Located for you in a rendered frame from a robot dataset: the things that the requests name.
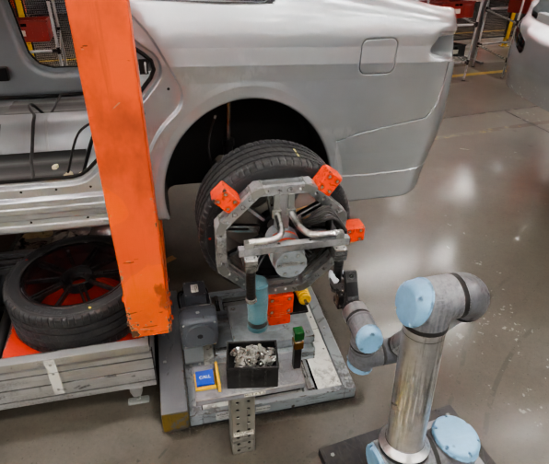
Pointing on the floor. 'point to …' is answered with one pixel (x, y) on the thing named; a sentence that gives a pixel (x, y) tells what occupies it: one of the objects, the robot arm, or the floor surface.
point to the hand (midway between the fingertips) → (335, 270)
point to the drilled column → (242, 424)
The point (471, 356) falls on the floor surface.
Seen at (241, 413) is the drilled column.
